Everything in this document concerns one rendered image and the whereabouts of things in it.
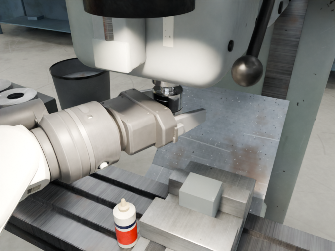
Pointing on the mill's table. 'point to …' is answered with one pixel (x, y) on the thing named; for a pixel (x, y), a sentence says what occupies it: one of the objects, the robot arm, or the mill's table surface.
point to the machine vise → (233, 182)
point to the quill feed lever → (253, 51)
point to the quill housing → (181, 41)
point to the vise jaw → (186, 228)
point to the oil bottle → (125, 224)
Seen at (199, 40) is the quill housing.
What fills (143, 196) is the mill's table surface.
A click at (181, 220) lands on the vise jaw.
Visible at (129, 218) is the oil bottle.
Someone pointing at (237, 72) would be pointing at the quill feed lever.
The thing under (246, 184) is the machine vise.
